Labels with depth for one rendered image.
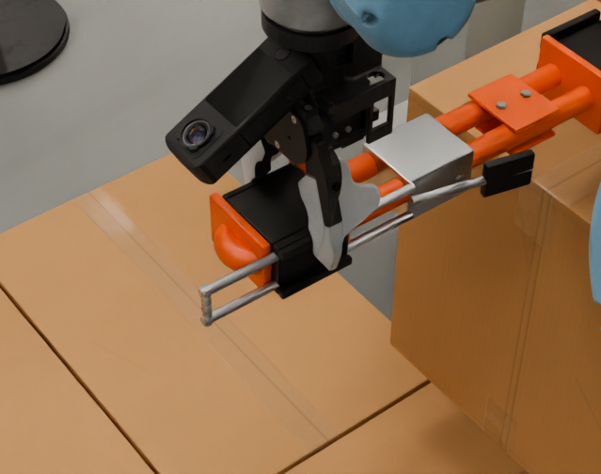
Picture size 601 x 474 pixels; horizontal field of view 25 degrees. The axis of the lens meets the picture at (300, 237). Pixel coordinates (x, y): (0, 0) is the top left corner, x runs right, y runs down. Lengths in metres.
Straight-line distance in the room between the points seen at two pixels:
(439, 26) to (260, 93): 0.19
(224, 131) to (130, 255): 1.07
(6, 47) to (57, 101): 0.22
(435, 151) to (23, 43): 2.28
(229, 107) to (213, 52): 2.34
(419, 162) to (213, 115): 0.23
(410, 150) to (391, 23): 0.36
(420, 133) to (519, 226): 0.26
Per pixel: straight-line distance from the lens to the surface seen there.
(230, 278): 1.01
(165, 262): 1.99
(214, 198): 1.06
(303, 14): 0.91
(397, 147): 1.12
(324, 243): 1.02
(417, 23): 0.79
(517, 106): 1.18
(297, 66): 0.94
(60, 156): 3.03
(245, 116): 0.94
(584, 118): 1.24
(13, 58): 3.28
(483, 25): 2.78
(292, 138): 0.98
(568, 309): 1.38
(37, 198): 2.93
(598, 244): 0.51
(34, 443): 1.79
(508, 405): 1.55
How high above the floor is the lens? 1.94
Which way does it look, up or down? 44 degrees down
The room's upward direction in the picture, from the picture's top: straight up
